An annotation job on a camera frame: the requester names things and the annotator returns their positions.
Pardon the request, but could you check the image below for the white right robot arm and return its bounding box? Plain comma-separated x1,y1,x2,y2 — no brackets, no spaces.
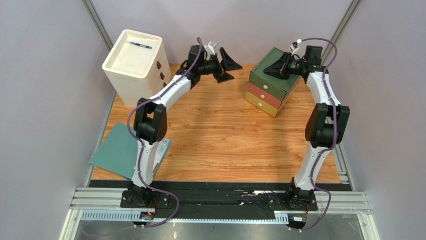
264,46,351,207

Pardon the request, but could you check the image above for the green drawer cabinet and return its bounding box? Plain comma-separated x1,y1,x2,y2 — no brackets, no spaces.
245,47,302,117

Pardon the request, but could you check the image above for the red drawer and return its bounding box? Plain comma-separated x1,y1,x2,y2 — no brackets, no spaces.
247,83,283,109

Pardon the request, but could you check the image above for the aluminium frame rail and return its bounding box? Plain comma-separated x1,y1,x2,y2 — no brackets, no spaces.
60,180,380,240

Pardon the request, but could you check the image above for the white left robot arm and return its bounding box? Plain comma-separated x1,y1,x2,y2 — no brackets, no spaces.
128,42,242,203

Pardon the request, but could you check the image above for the white drawer cabinet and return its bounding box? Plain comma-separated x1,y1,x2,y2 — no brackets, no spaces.
102,29,172,108

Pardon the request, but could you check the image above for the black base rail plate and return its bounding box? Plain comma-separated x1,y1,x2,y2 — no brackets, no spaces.
120,189,319,221

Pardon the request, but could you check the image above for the yellow bottom drawer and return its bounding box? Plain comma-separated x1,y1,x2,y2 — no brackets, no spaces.
245,91,282,117

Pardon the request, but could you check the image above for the blue pen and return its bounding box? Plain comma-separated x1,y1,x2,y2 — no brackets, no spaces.
129,41,153,50

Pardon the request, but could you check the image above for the green top drawer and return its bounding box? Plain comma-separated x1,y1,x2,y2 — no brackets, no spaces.
249,72,292,101

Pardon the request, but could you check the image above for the teal green mat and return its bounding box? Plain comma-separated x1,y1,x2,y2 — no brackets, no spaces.
89,123,172,181

